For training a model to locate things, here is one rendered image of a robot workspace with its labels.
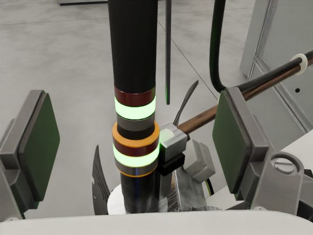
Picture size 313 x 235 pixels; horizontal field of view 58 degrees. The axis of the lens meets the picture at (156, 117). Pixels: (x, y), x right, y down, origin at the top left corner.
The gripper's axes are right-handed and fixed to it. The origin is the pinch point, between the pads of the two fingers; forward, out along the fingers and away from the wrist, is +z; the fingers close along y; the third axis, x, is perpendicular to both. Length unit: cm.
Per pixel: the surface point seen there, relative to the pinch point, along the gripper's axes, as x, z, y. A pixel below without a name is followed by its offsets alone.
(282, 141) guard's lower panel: -86, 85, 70
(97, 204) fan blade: -66, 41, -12
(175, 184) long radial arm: -52, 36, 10
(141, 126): -7.0, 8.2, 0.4
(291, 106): -66, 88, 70
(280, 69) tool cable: -10.5, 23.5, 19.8
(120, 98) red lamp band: -4.4, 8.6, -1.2
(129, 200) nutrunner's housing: -17.3, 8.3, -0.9
